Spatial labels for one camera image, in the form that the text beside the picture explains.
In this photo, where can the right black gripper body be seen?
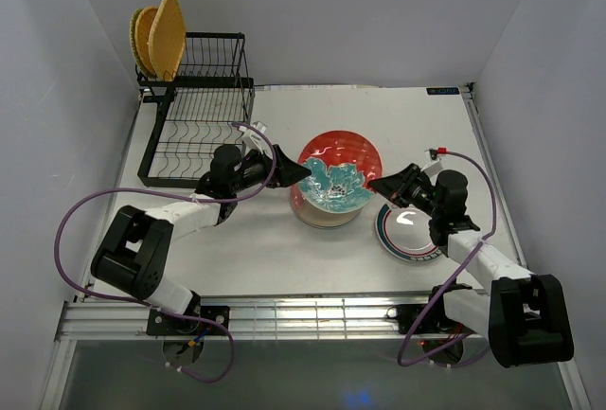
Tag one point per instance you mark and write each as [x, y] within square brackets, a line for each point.
[420, 195]

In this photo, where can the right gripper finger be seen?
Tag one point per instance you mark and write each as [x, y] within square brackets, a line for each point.
[397, 184]
[398, 199]

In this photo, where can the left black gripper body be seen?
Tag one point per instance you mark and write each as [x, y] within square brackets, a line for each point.
[254, 172]

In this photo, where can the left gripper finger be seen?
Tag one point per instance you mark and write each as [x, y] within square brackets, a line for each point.
[289, 178]
[286, 165]

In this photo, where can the red and teal floral plate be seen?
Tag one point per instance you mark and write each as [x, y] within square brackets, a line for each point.
[341, 164]

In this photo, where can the orange square woven tray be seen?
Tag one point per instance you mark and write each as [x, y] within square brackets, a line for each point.
[167, 40]

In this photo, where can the orange round woven plate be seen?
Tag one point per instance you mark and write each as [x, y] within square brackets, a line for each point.
[142, 34]

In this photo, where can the green-rimmed round bamboo plate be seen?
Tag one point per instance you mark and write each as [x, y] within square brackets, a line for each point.
[132, 26]

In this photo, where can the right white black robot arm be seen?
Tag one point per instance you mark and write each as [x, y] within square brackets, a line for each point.
[522, 315]

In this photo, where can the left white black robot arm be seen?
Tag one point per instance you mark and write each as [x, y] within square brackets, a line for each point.
[133, 253]

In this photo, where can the white plate with green rim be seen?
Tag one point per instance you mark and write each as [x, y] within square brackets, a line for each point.
[404, 233]

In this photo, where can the pink and cream ceramic plate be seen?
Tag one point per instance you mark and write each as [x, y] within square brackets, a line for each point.
[315, 217]

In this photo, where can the blue table label sticker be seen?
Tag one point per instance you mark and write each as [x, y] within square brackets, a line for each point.
[442, 91]

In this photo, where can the black wire dish rack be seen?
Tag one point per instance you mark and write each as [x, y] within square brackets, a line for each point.
[210, 90]

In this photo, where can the aluminium frame rail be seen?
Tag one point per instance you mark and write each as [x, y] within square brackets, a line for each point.
[346, 318]

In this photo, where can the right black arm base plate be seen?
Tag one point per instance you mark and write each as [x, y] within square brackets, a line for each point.
[435, 322]

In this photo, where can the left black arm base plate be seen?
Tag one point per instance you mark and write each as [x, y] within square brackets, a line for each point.
[189, 321]

